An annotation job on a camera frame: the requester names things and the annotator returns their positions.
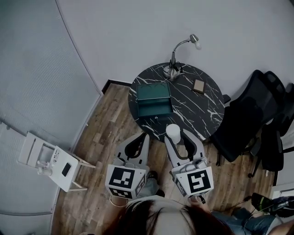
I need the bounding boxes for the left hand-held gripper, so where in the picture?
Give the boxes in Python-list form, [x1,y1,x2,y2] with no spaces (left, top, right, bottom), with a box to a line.
[105,134,151,200]

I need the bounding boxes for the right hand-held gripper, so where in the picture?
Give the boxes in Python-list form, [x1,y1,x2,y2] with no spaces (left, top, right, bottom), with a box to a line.
[164,128,215,198]

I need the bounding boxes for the white cylindrical cup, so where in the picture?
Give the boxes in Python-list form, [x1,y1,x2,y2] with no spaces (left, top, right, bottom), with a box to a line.
[165,123,182,145]

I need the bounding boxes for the green box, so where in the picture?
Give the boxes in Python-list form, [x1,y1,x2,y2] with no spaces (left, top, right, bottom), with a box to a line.
[136,81,174,120]

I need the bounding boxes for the person's left forearm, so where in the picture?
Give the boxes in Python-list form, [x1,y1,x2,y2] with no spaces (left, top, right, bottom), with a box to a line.
[109,195,129,208]

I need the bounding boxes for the person's right forearm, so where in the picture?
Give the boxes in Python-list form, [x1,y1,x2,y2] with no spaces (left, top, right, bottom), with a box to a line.
[189,196,212,212]

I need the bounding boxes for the person's leg in jeans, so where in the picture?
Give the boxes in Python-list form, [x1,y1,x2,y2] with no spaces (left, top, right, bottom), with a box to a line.
[137,176,159,199]
[211,206,283,235]

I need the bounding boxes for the person's white shirt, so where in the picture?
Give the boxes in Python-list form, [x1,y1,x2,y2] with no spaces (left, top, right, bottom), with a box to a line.
[128,197,191,208]

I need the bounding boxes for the black office chair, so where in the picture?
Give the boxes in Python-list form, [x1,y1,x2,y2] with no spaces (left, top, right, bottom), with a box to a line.
[210,70,285,166]
[248,82,294,186]

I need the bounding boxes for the black smartphone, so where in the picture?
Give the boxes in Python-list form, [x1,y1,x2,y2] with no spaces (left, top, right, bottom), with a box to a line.
[62,162,72,177]

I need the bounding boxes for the white wooden chair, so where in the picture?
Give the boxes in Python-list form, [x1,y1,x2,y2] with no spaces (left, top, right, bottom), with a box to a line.
[18,130,96,193]

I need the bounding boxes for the silver gooseneck desk lamp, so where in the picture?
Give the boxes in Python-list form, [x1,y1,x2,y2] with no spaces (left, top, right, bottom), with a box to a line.
[163,34,203,80]

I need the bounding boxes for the black bag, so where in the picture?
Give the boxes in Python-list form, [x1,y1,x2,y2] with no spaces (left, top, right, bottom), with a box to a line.
[251,192,294,218]

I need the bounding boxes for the white window blinds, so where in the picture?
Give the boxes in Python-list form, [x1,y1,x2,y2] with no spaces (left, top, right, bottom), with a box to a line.
[0,0,103,215]

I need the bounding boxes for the thin left wrist bracelet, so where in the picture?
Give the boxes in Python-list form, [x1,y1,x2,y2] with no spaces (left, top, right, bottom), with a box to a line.
[109,196,128,207]

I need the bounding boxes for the black lamp cable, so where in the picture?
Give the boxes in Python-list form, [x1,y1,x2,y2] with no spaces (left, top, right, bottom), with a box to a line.
[169,61,184,74]

